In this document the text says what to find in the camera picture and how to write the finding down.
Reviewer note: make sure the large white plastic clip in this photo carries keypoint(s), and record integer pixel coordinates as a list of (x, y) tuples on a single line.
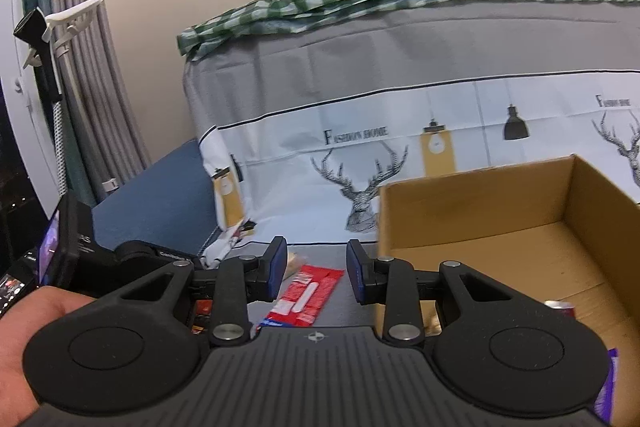
[(75, 14)]

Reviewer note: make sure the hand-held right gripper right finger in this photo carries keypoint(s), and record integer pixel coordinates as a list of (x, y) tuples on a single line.
[(354, 272)]

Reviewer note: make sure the person's left hand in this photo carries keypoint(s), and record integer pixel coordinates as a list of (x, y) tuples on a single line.
[(15, 357)]

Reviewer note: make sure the small white plastic clip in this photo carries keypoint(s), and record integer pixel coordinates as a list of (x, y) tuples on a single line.
[(110, 183)]

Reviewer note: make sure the purple snack packet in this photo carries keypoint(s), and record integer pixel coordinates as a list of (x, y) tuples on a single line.
[(609, 387)]

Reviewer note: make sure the brown cardboard box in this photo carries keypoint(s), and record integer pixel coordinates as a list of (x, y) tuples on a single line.
[(475, 217)]

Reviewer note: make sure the grey curtain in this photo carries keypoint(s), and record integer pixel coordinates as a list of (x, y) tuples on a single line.
[(95, 72)]

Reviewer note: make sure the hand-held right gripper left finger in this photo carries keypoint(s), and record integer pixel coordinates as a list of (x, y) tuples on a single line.
[(279, 267)]

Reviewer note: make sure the red snack packet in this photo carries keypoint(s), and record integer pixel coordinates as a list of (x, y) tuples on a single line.
[(320, 292)]

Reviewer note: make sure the white window frame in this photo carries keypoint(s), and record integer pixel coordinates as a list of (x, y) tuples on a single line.
[(15, 72)]

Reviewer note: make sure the red can in box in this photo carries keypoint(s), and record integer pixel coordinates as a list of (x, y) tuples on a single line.
[(559, 307)]

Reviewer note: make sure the dark snack packet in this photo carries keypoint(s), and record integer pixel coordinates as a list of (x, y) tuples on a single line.
[(202, 312)]

